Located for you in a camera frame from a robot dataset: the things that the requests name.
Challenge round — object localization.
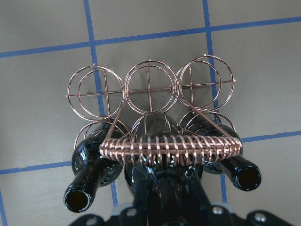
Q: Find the dark glass wine bottle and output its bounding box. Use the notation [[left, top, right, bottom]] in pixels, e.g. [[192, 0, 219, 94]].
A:
[[120, 113, 206, 226], [194, 121, 262, 191], [63, 128, 123, 213]]

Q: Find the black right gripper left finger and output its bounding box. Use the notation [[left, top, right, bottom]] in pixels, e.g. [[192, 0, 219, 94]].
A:
[[131, 168, 153, 210]]

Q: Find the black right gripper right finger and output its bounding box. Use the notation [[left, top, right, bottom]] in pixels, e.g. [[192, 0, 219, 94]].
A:
[[188, 173, 211, 210]]

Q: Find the copper wire wine basket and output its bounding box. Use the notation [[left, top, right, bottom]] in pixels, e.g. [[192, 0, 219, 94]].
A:
[[66, 55, 245, 173]]

